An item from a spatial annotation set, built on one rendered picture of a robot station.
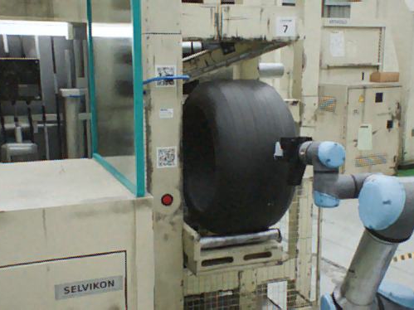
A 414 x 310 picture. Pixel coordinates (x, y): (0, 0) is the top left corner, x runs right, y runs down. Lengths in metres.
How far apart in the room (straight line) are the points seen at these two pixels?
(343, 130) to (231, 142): 4.71
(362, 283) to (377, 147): 5.55
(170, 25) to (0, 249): 1.07
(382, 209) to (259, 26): 1.32
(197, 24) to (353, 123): 4.52
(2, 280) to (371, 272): 0.85
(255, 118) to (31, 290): 1.03
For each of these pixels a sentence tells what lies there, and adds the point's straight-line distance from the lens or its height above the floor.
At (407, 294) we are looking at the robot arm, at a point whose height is 0.94.
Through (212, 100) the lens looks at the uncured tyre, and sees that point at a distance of 2.06.
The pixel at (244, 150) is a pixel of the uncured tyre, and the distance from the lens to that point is 1.95.
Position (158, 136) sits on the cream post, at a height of 1.30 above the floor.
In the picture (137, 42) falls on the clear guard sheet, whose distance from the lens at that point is 1.26.
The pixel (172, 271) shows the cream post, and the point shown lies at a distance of 2.20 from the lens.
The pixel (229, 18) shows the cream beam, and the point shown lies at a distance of 2.41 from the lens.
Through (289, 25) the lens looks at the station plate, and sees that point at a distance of 2.53.
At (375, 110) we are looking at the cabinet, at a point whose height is 0.94.
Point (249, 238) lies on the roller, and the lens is 2.19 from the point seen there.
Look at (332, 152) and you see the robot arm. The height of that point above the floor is 1.31.
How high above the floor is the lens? 1.59
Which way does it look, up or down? 11 degrees down
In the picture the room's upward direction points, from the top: straight up
